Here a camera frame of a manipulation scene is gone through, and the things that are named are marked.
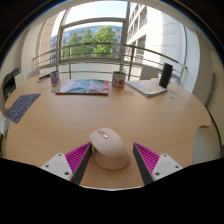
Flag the white chair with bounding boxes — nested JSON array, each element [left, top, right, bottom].
[[139, 64, 160, 81], [25, 69, 41, 80]]

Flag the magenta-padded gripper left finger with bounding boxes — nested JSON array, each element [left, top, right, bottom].
[[40, 142, 93, 185]]

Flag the beige computer mouse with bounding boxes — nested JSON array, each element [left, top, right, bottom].
[[89, 127, 130, 170]]

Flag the blue patterned mouse pad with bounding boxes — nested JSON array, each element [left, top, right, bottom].
[[6, 93, 42, 124]]

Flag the white mug with red print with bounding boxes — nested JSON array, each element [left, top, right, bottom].
[[112, 71, 127, 89]]

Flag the small printed cup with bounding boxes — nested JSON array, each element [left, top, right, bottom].
[[49, 70, 61, 88]]

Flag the black cylindrical speaker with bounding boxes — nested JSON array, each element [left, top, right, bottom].
[[158, 62, 174, 89]]

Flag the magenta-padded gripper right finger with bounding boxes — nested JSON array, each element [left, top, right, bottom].
[[132, 142, 184, 185]]

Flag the red and blue magazine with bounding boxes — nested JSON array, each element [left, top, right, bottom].
[[55, 79, 110, 96]]

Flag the white and yellow booklet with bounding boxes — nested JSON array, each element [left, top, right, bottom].
[[125, 79, 168, 98]]

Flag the metal balcony railing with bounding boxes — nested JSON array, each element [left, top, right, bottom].
[[32, 42, 186, 81]]

